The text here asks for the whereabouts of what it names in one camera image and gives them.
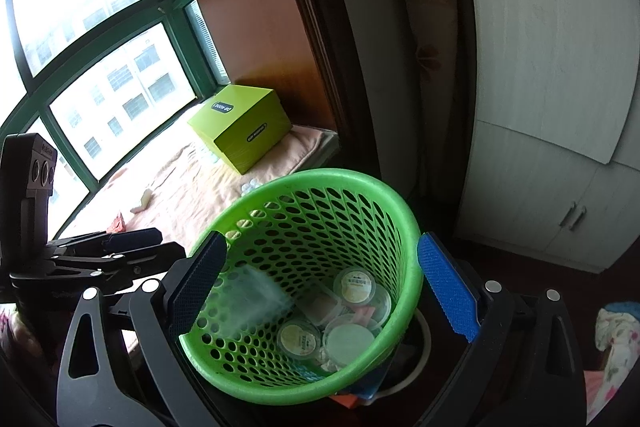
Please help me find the green perforated plastic basket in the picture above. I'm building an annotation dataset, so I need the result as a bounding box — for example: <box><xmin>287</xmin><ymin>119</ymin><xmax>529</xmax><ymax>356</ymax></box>
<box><xmin>179</xmin><ymin>168</ymin><xmax>425</xmax><ymax>405</ymax></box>

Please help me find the white round plastic cup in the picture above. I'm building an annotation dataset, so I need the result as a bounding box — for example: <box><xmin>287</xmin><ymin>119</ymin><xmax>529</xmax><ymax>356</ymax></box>
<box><xmin>370</xmin><ymin>284</ymin><xmax>393</xmax><ymax>325</ymax></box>
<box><xmin>322</xmin><ymin>322</ymin><xmax>376</xmax><ymax>365</ymax></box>

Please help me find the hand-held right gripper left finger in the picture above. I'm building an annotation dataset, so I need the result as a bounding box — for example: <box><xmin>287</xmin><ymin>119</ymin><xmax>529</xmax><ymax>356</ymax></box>
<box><xmin>56</xmin><ymin>231</ymin><xmax>228</xmax><ymax>427</ymax></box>

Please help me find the blue flat packet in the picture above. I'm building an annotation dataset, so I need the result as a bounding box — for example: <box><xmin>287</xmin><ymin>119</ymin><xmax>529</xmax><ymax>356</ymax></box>
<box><xmin>345</xmin><ymin>357</ymin><xmax>396</xmax><ymax>404</ymax></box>

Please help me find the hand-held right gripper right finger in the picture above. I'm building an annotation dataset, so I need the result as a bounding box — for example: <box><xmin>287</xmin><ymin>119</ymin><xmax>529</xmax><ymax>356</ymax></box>
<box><xmin>415</xmin><ymin>232</ymin><xmax>587</xmax><ymax>427</ymax></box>

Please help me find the floral cloth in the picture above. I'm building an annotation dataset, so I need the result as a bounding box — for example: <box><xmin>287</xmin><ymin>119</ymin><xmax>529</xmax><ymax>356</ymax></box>
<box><xmin>585</xmin><ymin>301</ymin><xmax>640</xmax><ymax>427</ymax></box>

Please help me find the clear rectangular plastic lid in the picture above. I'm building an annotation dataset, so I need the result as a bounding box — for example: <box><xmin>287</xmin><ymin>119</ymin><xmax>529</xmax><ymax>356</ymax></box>
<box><xmin>305</xmin><ymin>292</ymin><xmax>346</xmax><ymax>325</ymax></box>

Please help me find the white wooden wardrobe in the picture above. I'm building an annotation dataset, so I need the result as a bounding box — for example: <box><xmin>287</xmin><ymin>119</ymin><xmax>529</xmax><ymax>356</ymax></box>
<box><xmin>452</xmin><ymin>0</ymin><xmax>640</xmax><ymax>275</ymax></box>

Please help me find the labelled round pudding cup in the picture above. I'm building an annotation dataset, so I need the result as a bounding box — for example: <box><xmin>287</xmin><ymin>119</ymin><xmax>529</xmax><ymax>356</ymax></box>
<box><xmin>332</xmin><ymin>266</ymin><xmax>377</xmax><ymax>305</ymax></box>
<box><xmin>276</xmin><ymin>321</ymin><xmax>322</xmax><ymax>360</ymax></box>

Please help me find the clear rectangular plastic tray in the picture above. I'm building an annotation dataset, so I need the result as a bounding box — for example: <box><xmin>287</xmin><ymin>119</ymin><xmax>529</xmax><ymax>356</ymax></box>
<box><xmin>202</xmin><ymin>264</ymin><xmax>297</xmax><ymax>344</ymax></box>

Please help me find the brown curtain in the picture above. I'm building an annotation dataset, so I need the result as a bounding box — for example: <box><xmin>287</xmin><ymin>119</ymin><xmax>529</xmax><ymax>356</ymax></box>
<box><xmin>320</xmin><ymin>0</ymin><xmax>476</xmax><ymax>238</ymax></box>

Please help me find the pink printed blanket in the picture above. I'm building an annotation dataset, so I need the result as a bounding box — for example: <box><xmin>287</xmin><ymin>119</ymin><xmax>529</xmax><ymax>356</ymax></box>
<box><xmin>47</xmin><ymin>125</ymin><xmax>341</xmax><ymax>253</ymax></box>

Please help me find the pink foil wrapper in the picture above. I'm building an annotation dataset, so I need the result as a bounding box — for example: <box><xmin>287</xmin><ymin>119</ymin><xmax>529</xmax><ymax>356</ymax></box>
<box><xmin>349</xmin><ymin>304</ymin><xmax>381</xmax><ymax>323</ymax></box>

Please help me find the white round bucket rim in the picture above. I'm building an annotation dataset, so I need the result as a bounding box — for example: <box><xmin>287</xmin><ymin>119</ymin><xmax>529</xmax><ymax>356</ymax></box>
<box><xmin>380</xmin><ymin>307</ymin><xmax>433</xmax><ymax>395</ymax></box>

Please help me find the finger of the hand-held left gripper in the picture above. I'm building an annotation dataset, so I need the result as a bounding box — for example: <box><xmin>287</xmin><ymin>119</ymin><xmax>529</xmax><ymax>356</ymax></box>
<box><xmin>52</xmin><ymin>242</ymin><xmax>187</xmax><ymax>286</ymax></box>
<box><xmin>46</xmin><ymin>228</ymin><xmax>162</xmax><ymax>258</ymax></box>

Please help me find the green window frame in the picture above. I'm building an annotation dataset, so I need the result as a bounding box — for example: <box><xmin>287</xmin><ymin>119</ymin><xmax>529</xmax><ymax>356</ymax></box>
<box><xmin>0</xmin><ymin>0</ymin><xmax>231</xmax><ymax>243</ymax></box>

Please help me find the green cardboard box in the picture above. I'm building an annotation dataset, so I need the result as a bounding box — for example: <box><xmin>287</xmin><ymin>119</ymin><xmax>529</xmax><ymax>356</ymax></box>
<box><xmin>187</xmin><ymin>83</ymin><xmax>293</xmax><ymax>175</ymax></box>

